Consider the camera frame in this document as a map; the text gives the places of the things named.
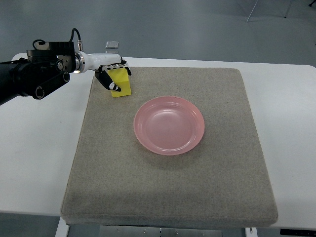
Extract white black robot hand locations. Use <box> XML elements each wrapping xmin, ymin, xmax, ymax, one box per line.
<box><xmin>74</xmin><ymin>51</ymin><xmax>131</xmax><ymax>92</ymax></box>

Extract yellow cube block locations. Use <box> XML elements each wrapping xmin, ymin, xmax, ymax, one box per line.
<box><xmin>108</xmin><ymin>68</ymin><xmax>132</xmax><ymax>98</ymax></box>

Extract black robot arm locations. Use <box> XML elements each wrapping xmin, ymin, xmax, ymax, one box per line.
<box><xmin>0</xmin><ymin>40</ymin><xmax>76</xmax><ymax>105</ymax></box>

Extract pink plate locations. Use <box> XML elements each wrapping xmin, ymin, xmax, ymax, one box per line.
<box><xmin>133</xmin><ymin>96</ymin><xmax>205</xmax><ymax>156</ymax></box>

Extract clear floor socket cover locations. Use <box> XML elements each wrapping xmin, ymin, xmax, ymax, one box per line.
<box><xmin>106</xmin><ymin>40</ymin><xmax>119</xmax><ymax>49</ymax></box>

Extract grey fabric mat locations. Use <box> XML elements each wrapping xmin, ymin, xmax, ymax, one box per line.
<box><xmin>61</xmin><ymin>67</ymin><xmax>278</xmax><ymax>229</ymax></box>

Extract metal chair legs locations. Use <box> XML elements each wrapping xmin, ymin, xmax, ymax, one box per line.
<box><xmin>245</xmin><ymin>0</ymin><xmax>316</xmax><ymax>23</ymax></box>

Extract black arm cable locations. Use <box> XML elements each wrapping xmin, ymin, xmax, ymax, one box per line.
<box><xmin>70</xmin><ymin>28</ymin><xmax>84</xmax><ymax>50</ymax></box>

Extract white table leg frame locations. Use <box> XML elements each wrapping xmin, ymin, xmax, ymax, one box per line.
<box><xmin>55</xmin><ymin>218</ymin><xmax>258</xmax><ymax>237</ymax></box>

